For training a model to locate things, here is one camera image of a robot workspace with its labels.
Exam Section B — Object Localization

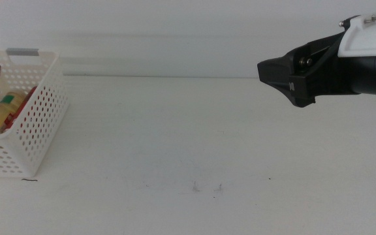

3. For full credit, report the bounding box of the white perforated plastic basket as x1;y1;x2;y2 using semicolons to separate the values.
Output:
0;48;70;178

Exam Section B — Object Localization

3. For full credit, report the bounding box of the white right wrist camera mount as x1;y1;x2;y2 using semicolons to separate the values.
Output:
337;0;376;59

